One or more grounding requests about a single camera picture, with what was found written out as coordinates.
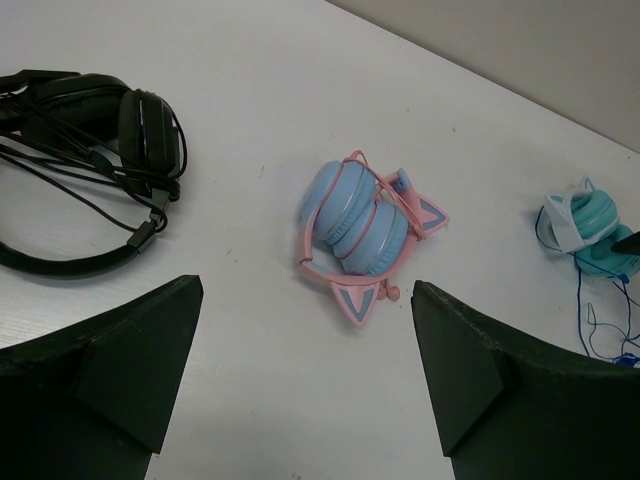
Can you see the pink blue cat headphones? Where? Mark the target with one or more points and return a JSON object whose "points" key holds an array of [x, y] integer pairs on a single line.
{"points": [[358, 228]]}

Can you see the large black wired headphones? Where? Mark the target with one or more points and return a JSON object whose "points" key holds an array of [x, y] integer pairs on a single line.
{"points": [[93, 128]]}

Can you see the teal cat ear headphones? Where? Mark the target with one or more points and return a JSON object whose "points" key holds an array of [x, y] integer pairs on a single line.
{"points": [[584, 223]]}

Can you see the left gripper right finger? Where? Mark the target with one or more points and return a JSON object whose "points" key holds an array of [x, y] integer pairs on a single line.
{"points": [[508, 405]]}

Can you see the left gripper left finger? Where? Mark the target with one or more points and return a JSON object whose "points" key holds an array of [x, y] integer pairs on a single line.
{"points": [[94, 400]]}

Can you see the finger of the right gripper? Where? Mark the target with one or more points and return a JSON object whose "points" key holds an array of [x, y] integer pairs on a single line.
{"points": [[628, 246]]}

